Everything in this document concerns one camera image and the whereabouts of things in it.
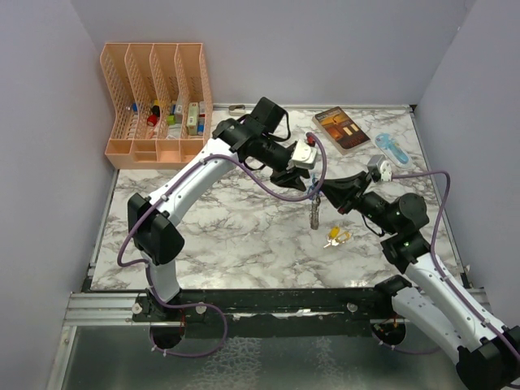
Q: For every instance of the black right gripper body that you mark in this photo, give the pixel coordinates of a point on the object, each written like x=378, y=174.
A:
x=348, y=207

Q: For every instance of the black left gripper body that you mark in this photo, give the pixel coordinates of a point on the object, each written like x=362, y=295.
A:
x=283, y=164

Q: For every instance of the blue handled key ring organiser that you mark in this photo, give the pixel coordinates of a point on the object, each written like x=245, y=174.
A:
x=315, y=203

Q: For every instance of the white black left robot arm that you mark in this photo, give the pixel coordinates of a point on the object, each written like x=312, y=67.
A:
x=153, y=220

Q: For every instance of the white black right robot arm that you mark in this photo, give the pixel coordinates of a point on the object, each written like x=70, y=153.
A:
x=484, y=351

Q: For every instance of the blue packaged toothbrush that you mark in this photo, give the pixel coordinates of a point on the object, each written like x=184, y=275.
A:
x=390, y=147

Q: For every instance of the yellow tagged key bunch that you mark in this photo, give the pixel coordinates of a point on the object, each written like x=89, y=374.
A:
x=336, y=237

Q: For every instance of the orange paperback book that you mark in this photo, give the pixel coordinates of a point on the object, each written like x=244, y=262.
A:
x=340, y=130

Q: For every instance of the small beige clip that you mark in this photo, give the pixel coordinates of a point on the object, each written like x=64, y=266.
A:
x=236, y=110

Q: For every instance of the green white box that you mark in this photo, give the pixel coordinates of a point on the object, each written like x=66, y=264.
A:
x=192, y=118

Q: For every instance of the red black small bottle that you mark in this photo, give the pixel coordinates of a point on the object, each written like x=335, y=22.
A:
x=154, y=116

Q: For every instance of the peach plastic file organiser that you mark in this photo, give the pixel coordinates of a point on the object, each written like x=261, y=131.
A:
x=162, y=100

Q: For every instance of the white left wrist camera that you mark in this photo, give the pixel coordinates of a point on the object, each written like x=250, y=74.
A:
x=303, y=156

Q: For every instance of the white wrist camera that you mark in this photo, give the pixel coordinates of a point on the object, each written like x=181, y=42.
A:
x=303, y=156
x=379, y=169

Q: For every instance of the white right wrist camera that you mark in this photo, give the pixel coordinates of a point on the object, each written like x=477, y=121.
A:
x=379, y=169

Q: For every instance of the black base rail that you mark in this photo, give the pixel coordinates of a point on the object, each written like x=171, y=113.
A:
x=206, y=313

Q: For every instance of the aluminium frame rail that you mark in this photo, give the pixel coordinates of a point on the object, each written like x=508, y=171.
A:
x=117, y=309

